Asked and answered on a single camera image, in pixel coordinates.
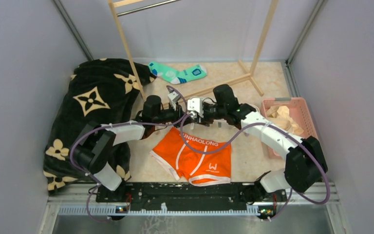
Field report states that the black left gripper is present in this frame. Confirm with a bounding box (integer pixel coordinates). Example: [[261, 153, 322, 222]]
[[153, 101, 193, 128]]

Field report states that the orange underwear white trim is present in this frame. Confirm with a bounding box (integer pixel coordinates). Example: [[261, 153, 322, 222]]
[[150, 127, 232, 187]]

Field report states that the pink perforated plastic basket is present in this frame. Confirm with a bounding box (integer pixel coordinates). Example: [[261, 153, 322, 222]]
[[259, 97, 323, 159]]

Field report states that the wooden drying rack frame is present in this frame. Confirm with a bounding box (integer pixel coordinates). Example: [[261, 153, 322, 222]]
[[107, 0, 280, 136]]

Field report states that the white plastic clip hanger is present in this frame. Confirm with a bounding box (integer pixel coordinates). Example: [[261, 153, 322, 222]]
[[190, 97, 260, 130]]

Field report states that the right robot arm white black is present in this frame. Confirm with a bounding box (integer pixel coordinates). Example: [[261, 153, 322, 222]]
[[187, 84, 328, 201]]

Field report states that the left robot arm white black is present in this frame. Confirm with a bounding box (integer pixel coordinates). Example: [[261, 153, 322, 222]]
[[70, 92, 185, 202]]

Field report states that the green patterned sock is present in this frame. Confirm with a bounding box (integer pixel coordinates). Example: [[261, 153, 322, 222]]
[[148, 61, 207, 84]]

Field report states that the beige cloth in basket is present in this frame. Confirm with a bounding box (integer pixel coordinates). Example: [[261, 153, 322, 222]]
[[265, 105, 304, 136]]

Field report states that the black floral blanket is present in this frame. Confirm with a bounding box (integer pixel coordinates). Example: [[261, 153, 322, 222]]
[[43, 58, 157, 195]]

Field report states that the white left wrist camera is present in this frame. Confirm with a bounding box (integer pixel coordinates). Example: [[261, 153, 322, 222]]
[[167, 91, 181, 110]]

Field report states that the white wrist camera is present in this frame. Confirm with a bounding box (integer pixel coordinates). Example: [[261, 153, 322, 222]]
[[187, 97, 204, 118], [167, 91, 181, 110]]

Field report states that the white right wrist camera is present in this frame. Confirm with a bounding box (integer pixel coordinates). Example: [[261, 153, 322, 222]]
[[187, 97, 204, 118]]

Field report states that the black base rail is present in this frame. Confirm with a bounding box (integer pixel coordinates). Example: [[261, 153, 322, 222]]
[[95, 182, 287, 219]]

